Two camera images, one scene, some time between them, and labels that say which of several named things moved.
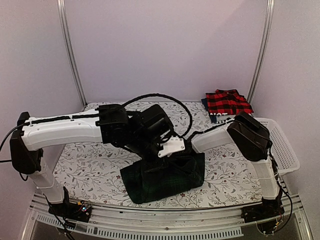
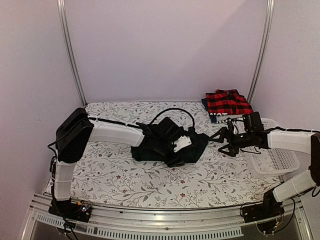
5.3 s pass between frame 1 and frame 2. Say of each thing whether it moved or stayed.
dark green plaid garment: moved
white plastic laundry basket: stayed
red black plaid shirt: stayed
